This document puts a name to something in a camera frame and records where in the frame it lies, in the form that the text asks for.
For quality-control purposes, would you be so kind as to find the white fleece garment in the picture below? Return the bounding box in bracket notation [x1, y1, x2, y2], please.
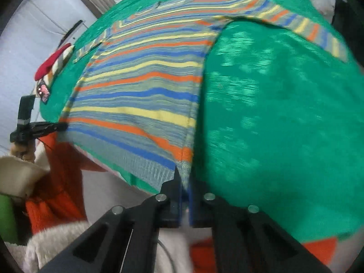
[1, 156, 90, 272]

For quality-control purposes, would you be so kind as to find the smartphone with lit screen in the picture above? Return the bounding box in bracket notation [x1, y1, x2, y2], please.
[36, 80, 50, 104]

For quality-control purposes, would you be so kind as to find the green patterned bedspread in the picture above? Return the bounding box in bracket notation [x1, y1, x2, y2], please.
[39, 0, 364, 243]

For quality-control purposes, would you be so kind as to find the red folded garment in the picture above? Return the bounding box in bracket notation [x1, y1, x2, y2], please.
[34, 43, 71, 81]

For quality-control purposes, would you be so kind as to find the black item on cabinet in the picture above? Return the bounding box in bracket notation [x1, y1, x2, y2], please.
[58, 20, 84, 48]

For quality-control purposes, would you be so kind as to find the orange garment of person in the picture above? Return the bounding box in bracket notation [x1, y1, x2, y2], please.
[25, 133, 105, 235]

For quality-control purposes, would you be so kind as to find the person left hand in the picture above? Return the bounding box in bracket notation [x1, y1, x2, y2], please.
[10, 141, 35, 163]

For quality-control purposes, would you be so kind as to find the white window-side drawer cabinet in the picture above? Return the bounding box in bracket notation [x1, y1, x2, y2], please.
[1, 0, 96, 154]

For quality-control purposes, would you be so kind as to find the striped knit sweater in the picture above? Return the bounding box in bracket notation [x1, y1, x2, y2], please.
[59, 0, 348, 189]

